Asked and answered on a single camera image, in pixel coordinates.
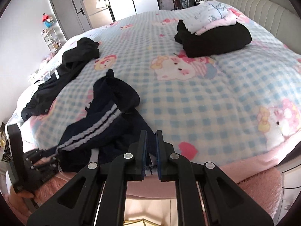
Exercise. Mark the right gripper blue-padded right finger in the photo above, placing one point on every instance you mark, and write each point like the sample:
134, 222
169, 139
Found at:
205, 195

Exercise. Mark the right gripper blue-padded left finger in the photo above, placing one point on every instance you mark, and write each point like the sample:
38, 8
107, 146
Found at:
97, 193

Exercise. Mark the navy striped track pants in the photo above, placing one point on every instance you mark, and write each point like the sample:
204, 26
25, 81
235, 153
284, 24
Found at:
110, 126

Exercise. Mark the person left hand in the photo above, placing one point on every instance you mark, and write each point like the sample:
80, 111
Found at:
26, 194

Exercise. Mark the white bedside drawer cabinet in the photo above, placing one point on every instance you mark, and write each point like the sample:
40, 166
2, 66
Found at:
291, 189

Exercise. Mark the blue checkered cartoon blanket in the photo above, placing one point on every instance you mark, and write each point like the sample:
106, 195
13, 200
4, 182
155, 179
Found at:
222, 108

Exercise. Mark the black jacket on bed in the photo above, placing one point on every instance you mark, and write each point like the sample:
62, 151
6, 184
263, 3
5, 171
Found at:
73, 61

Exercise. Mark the small white shelf rack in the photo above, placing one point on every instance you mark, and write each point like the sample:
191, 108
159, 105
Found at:
52, 40

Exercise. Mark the red blue plush toy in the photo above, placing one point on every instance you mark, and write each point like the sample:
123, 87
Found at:
47, 20

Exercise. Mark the folded black garment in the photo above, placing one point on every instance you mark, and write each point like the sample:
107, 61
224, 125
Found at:
216, 41

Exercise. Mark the grey door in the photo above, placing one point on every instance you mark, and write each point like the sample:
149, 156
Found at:
71, 16

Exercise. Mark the beige refrigerator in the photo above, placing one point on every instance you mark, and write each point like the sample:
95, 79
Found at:
99, 12

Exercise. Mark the folded pink garment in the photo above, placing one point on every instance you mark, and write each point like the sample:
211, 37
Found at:
228, 20

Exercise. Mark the folded white printed garment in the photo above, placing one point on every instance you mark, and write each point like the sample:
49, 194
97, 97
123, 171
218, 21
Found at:
208, 12

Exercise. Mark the grey padded headboard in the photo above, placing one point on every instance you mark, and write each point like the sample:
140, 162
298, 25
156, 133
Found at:
279, 17

